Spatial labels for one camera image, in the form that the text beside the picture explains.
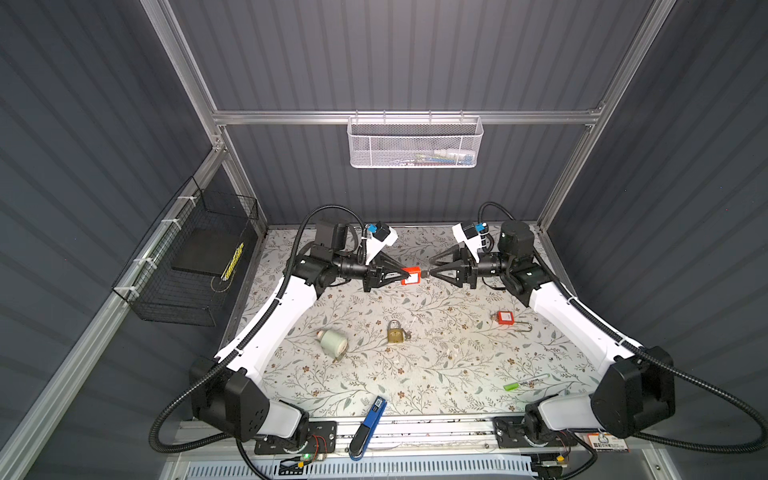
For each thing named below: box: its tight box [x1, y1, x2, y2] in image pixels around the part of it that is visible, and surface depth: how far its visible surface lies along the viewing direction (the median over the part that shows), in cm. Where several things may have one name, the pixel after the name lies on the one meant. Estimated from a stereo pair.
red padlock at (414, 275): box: [400, 266, 421, 286], surface depth 69 cm
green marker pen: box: [503, 374, 551, 391], surface depth 83 cm
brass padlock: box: [387, 319, 404, 344], surface depth 93 cm
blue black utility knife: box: [348, 395, 387, 461], surface depth 72 cm
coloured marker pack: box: [587, 432, 630, 452], surface depth 72 cm
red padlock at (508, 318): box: [497, 311, 533, 332], surface depth 95 cm
